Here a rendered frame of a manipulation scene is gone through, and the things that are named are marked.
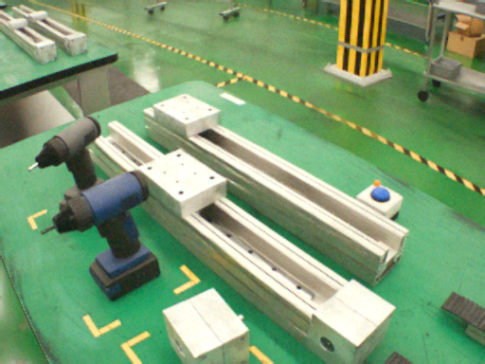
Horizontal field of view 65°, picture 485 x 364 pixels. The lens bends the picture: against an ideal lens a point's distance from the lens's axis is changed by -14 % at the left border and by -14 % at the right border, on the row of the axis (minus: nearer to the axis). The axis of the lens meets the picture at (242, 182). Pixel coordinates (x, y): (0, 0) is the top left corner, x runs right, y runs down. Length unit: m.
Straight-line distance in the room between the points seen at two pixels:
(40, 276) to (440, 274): 0.82
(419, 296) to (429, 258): 0.11
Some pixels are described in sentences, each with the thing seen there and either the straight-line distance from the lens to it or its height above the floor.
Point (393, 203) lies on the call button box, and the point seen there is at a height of 0.84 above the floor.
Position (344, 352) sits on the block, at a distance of 0.66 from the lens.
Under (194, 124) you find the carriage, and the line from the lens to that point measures 1.09.
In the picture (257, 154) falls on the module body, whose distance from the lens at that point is 1.01.
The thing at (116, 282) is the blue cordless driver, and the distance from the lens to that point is 0.78.
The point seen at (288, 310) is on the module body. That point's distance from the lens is 0.70.
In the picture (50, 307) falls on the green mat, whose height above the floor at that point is 0.78.
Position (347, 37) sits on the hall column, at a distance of 4.00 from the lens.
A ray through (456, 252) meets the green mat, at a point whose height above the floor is 0.78.
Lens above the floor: 1.38
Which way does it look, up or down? 35 degrees down
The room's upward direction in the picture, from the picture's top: 1 degrees counter-clockwise
